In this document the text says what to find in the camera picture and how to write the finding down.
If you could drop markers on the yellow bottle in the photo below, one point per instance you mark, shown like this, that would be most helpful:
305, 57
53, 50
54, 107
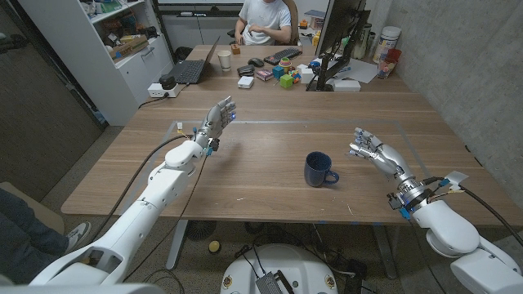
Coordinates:
316, 38

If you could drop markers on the colourful puzzle cube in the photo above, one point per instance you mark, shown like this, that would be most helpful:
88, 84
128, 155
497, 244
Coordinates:
295, 76

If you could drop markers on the white paper cup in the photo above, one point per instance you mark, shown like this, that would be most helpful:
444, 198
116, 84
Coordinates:
224, 61

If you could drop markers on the yellow ball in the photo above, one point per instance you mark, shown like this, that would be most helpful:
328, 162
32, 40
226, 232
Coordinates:
214, 246

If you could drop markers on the white robot torso base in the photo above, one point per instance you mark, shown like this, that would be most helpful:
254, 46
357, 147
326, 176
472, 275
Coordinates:
302, 265

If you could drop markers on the black computer monitor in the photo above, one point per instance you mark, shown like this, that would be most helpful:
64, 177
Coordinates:
325, 75
339, 24

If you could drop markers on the beige chair seat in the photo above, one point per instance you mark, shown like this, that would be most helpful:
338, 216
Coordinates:
38, 212

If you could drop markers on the white left wrist tag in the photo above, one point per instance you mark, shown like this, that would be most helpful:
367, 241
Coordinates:
180, 126

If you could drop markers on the flat white box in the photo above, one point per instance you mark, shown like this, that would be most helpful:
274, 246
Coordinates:
347, 85

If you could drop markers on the white cube box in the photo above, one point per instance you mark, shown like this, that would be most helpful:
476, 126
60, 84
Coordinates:
307, 76

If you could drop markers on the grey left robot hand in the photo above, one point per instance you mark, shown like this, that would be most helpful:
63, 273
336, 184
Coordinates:
216, 122

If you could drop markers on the black power adapter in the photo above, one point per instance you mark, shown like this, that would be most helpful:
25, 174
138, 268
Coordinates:
167, 81

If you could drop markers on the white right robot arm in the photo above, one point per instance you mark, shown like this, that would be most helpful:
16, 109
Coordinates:
449, 232

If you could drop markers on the white shelf cabinet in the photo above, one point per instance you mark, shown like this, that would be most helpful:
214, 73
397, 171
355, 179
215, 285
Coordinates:
106, 81

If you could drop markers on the black keyboard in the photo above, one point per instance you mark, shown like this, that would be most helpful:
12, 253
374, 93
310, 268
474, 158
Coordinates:
282, 56

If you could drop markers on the small white charger box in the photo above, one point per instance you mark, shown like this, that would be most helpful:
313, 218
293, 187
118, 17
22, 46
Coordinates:
246, 82

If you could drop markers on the round black fan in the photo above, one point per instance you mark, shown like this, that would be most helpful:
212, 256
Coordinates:
201, 229

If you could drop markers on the grey finned electronics module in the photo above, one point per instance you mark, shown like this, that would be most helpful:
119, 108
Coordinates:
269, 284

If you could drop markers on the blue cube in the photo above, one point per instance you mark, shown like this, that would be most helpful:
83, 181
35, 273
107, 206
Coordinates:
278, 72

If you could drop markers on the small pink box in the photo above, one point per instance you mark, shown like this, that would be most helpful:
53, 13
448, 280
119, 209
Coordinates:
264, 74

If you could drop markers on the white table leg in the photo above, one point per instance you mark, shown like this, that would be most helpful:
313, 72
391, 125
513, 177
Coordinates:
177, 245
385, 251

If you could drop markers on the white power strip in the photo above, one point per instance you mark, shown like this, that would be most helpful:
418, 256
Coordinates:
157, 90

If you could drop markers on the tall drinks bottle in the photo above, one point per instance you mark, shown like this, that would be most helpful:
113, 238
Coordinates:
362, 41

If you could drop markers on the white right wrist tag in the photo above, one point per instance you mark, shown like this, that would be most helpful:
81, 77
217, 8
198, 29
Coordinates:
455, 179

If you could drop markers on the black computer mouse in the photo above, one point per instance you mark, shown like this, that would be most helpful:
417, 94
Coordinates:
256, 62

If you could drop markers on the white wrist tag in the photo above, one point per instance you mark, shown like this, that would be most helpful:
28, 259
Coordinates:
180, 126
455, 179

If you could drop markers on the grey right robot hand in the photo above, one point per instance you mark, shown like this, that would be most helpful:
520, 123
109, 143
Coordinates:
388, 161

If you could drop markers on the black open laptop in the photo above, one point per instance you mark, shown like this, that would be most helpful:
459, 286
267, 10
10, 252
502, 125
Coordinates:
188, 71

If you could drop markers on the seated person in white t-shirt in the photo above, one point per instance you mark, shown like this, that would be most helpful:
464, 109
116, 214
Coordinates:
263, 20

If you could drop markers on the person in blue jeans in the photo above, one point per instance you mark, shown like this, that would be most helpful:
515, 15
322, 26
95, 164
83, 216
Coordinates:
20, 241

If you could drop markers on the black backpack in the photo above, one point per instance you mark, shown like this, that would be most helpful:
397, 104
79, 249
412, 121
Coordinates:
183, 54

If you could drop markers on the black wallet case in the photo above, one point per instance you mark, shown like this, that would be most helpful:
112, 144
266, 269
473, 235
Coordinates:
246, 70

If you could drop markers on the green cube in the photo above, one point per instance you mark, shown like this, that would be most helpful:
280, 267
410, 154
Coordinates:
286, 81

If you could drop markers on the cardboard box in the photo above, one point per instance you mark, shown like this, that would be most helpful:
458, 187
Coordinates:
128, 47

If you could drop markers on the small brown wooden block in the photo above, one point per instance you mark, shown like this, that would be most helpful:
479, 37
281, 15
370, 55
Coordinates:
235, 49

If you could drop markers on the jar with red lid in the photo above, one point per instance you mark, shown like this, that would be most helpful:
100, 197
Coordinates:
388, 63

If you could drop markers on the white paper sheet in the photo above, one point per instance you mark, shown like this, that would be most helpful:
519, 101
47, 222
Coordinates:
361, 69

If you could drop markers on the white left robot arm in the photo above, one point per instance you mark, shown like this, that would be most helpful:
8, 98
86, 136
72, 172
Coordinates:
143, 212

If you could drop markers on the brown office chair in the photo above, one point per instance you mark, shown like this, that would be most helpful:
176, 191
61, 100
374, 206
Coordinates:
295, 20

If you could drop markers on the white canister with lid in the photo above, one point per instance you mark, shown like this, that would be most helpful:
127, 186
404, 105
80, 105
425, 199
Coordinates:
386, 43

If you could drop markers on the dark blue ceramic mug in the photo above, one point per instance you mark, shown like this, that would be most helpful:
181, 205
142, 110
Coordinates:
314, 175

